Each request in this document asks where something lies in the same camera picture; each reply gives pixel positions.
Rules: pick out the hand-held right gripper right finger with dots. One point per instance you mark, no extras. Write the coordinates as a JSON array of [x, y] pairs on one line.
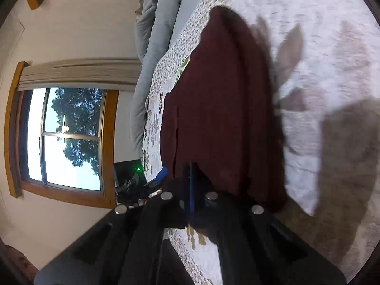
[[207, 204]]

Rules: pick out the wood-framed glass window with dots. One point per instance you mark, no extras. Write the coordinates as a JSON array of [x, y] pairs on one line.
[[74, 130]]

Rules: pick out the beige curtain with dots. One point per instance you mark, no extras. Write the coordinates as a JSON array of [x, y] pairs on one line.
[[80, 72]]

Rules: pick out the grey comforter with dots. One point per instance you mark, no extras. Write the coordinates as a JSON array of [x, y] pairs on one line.
[[151, 35]]

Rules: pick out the floral white quilt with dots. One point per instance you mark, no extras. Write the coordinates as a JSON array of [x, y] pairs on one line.
[[326, 50]]

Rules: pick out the maroon pants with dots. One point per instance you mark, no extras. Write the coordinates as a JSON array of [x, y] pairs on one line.
[[219, 109]]

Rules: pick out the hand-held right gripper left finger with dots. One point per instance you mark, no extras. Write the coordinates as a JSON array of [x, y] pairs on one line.
[[192, 190]]

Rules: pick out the light blue bed sheet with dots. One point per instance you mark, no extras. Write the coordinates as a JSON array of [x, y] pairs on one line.
[[190, 6]]

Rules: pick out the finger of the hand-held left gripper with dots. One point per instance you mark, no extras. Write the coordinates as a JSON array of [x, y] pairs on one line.
[[161, 174]]

